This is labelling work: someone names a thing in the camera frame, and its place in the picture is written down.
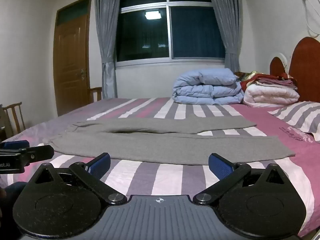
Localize wooden chair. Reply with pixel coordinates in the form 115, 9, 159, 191
89, 87, 103, 103
2, 102, 26, 133

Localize window with white frame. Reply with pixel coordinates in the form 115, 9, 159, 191
115, 0, 226, 67

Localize pink folded cloth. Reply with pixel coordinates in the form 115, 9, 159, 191
255, 76, 298, 88

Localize grey curtain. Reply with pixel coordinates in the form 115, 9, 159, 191
205, 0, 244, 73
94, 0, 124, 99

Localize red wooden headboard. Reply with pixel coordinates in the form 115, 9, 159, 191
269, 37, 320, 103

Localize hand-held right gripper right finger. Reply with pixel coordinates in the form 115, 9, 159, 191
193, 152, 288, 204

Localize grey pants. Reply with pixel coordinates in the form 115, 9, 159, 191
42, 117, 297, 166

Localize white wall cable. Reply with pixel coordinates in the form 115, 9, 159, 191
301, 0, 320, 38

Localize striped pillow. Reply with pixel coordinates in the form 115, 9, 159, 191
268, 101, 320, 142

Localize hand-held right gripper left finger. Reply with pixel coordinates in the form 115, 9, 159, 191
32, 152, 128, 204

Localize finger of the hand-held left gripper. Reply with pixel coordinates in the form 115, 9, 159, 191
15, 144, 55, 166
0, 140, 30, 149

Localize folded light blue duvet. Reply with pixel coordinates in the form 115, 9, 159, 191
172, 68, 245, 105

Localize folded white quilt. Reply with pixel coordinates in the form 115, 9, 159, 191
243, 83, 300, 108

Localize brown wooden door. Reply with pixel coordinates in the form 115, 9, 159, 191
53, 0, 93, 117

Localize bed with striped sheet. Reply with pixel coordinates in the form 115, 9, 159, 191
0, 96, 320, 238

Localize red patterned folded blanket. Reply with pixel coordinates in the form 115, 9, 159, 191
234, 71, 269, 82

